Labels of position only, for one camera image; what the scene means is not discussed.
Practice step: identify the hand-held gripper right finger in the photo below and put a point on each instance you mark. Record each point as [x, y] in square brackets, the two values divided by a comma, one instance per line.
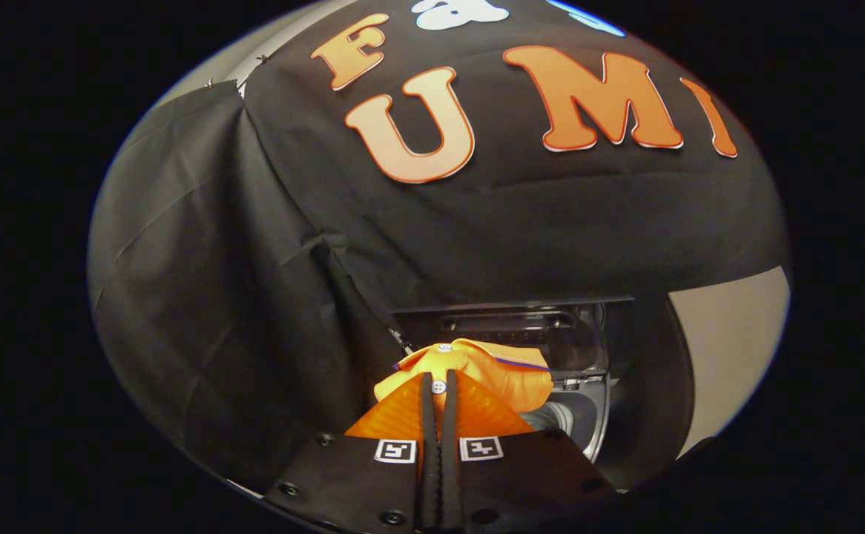
[449, 445]

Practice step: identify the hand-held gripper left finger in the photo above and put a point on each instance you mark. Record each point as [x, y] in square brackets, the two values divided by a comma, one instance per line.
[429, 445]

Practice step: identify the yellow polo shirt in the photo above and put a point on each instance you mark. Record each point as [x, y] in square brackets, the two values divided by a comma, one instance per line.
[507, 382]

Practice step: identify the grey washing machine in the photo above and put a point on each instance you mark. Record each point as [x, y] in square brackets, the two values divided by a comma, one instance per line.
[581, 415]

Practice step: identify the black backdrop cloth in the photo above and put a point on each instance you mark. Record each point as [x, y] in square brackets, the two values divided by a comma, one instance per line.
[477, 237]

